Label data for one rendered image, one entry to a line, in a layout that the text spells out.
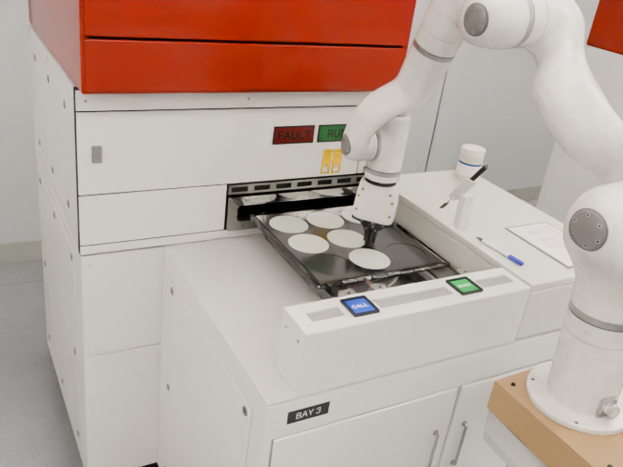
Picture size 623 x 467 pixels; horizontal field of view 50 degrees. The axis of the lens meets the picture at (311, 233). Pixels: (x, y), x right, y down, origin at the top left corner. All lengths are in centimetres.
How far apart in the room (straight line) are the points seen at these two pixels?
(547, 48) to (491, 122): 309
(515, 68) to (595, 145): 318
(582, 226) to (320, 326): 47
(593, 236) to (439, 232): 70
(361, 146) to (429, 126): 255
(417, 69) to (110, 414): 123
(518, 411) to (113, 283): 100
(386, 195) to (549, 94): 54
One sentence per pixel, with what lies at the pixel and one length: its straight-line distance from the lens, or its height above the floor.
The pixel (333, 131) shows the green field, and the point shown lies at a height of 111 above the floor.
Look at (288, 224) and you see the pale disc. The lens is 168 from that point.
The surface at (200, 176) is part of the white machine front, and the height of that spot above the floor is 100.
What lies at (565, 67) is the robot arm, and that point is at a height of 145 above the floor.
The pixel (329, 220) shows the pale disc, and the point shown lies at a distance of 173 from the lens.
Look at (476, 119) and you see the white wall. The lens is 422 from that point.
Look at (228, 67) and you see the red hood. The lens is 154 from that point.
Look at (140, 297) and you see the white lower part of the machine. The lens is 176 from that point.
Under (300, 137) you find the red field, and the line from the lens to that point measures 173.
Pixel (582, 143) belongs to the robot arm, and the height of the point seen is 134.
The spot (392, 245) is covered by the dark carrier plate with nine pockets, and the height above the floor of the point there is 90.
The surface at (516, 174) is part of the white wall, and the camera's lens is 467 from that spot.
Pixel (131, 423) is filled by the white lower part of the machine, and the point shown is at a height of 26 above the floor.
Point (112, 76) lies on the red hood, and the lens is 146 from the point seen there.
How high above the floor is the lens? 162
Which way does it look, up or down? 26 degrees down
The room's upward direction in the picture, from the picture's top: 8 degrees clockwise
